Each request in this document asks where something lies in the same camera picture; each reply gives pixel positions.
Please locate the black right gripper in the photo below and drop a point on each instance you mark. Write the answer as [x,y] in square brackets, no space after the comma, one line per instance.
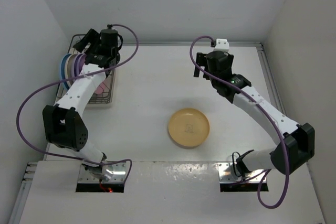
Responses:
[201,61]

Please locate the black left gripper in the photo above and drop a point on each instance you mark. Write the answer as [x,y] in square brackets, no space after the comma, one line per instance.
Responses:
[91,36]

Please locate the purple plastic plate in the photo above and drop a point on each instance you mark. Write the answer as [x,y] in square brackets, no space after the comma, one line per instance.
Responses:
[81,63]
[74,65]

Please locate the cream plastic plate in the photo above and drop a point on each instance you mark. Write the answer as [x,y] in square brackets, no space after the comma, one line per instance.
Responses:
[68,69]

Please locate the blue plastic plate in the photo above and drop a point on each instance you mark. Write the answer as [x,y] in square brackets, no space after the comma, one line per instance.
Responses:
[62,67]

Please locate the pink plastic plate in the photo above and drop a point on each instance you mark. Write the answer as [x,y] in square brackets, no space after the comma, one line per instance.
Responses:
[102,88]

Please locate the yellow plastic plate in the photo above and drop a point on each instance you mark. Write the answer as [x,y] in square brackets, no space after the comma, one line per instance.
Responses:
[188,128]

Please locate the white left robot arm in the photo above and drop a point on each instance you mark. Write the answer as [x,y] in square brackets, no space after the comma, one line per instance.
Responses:
[63,122]

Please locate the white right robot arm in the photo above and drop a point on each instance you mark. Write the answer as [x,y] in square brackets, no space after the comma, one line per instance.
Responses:
[294,142]

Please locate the grey wire dish rack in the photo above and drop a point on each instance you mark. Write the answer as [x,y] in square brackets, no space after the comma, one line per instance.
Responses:
[76,38]

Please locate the aluminium frame rail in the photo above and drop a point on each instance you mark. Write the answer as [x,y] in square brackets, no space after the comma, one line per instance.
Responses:
[275,97]

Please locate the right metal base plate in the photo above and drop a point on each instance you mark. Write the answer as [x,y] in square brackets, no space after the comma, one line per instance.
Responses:
[227,176]

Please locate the metal base plate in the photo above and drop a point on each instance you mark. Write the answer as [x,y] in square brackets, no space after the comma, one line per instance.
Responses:
[118,171]
[227,176]

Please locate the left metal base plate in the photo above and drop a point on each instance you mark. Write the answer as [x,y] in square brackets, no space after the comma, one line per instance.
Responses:
[118,171]

